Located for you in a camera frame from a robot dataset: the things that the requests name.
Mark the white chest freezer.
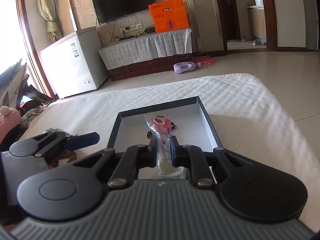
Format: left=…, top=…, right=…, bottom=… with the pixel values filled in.
left=40, top=27, right=108, bottom=98

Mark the small round wrapped candy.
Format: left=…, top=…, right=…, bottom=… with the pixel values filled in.
left=171, top=122, right=177, bottom=129

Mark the floral dark blanket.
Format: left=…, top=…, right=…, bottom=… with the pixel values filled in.
left=19, top=106, right=47, bottom=133

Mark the clear candy packet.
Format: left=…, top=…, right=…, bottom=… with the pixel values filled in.
left=144, top=114, right=187, bottom=180

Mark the purple detergent bottle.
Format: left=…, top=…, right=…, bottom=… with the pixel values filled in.
left=174, top=61, right=201, bottom=74

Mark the TV cabinet with lace cloth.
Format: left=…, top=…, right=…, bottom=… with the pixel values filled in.
left=99, top=28, right=192, bottom=81

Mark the pink plush hat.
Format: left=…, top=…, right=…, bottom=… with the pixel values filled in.
left=0, top=106, right=21, bottom=143

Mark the white quilted bed cover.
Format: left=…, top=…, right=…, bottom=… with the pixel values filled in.
left=19, top=73, right=320, bottom=225

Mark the beige tied curtain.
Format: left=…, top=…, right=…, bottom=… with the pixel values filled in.
left=37, top=0, right=60, bottom=43

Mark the red floor mat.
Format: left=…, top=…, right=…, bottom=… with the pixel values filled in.
left=192, top=54, right=214, bottom=66

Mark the orange gift box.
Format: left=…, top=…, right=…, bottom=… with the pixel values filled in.
left=148, top=0, right=189, bottom=33

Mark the brown pastry packet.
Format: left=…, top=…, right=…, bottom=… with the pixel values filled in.
left=48, top=150, right=77, bottom=169

